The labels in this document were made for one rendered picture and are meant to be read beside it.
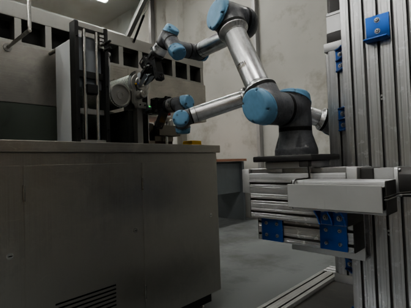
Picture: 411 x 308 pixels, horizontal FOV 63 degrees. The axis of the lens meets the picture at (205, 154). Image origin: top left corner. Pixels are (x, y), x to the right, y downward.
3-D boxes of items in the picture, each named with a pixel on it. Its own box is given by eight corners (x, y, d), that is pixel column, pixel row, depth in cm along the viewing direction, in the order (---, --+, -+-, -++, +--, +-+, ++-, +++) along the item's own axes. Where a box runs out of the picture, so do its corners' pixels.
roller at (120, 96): (111, 104, 169) (111, 81, 170) (86, 111, 186) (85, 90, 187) (131, 107, 178) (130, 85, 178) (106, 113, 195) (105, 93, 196)
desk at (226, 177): (249, 219, 466) (246, 158, 469) (162, 240, 355) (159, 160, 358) (207, 214, 521) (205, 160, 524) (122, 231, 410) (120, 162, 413)
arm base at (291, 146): (325, 154, 120) (324, 126, 120) (306, 154, 109) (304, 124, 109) (288, 156, 130) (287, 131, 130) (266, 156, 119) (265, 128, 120)
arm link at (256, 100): (303, 113, 110) (245, -1, 131) (271, 110, 101) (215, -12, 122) (278, 132, 118) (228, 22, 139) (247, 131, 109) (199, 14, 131)
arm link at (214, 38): (271, 8, 135) (200, 45, 174) (251, 1, 128) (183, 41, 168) (272, 36, 135) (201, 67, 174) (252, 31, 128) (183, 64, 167)
